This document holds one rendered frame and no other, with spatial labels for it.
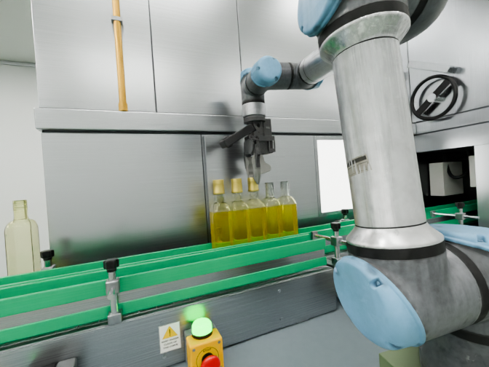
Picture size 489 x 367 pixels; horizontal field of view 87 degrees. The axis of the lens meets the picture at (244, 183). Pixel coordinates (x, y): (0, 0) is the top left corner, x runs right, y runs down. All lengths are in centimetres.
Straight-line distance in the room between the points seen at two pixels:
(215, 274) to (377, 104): 51
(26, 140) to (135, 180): 322
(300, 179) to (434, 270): 76
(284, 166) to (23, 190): 346
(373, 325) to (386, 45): 34
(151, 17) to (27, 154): 320
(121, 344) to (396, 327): 52
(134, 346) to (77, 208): 44
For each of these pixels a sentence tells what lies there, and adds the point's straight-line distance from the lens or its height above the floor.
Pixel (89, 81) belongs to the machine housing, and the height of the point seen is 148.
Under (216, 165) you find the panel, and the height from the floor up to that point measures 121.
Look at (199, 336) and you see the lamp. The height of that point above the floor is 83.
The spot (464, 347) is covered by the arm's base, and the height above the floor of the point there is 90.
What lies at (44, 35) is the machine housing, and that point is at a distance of 103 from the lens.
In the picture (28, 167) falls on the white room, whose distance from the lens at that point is 403.
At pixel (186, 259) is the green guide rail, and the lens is 73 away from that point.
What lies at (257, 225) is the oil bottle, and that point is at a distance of 82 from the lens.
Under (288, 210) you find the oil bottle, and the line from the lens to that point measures 86.
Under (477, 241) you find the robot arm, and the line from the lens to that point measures 46.
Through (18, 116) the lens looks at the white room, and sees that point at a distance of 414.
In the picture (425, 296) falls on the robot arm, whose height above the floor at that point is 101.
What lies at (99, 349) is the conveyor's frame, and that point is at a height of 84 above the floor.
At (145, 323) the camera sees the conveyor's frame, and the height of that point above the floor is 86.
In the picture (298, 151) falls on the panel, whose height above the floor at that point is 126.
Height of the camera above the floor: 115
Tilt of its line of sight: 1 degrees down
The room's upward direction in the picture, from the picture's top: 4 degrees counter-clockwise
